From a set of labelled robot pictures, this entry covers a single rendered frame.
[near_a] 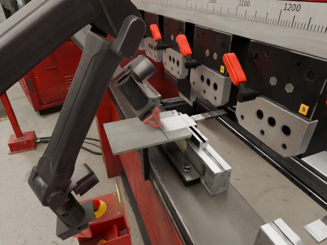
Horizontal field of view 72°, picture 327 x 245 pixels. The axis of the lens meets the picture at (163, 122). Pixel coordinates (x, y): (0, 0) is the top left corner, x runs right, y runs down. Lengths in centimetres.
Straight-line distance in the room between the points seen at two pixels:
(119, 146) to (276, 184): 167
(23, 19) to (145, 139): 49
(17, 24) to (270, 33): 36
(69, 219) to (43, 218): 129
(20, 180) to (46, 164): 181
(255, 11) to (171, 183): 53
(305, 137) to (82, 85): 37
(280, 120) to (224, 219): 37
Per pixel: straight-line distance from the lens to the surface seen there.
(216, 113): 88
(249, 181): 210
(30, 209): 204
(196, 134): 77
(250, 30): 45
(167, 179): 76
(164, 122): 80
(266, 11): 42
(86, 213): 68
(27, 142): 262
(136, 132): 76
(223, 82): 51
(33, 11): 36
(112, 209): 82
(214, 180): 68
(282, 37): 40
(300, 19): 38
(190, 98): 73
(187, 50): 58
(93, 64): 42
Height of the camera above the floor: 142
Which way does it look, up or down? 31 degrees down
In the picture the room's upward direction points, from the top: straight up
